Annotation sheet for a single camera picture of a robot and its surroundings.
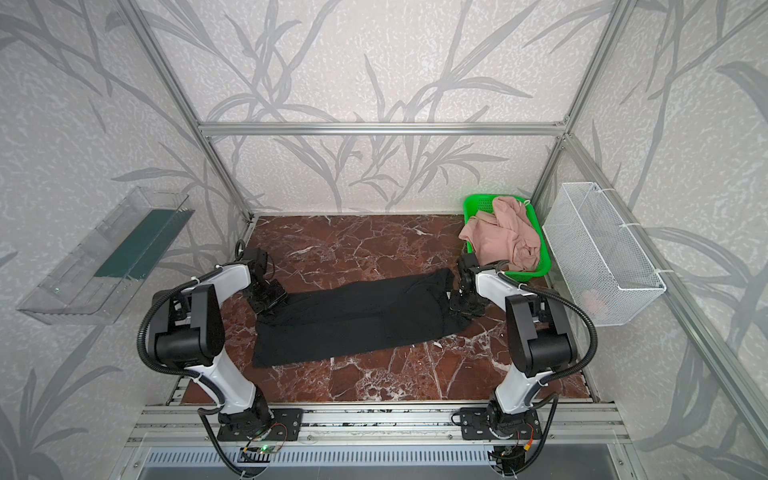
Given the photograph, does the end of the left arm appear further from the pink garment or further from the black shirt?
the pink garment

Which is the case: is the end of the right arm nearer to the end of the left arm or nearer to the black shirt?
the black shirt

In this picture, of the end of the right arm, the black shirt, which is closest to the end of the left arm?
the black shirt

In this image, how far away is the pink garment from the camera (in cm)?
101

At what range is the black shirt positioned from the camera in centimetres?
87
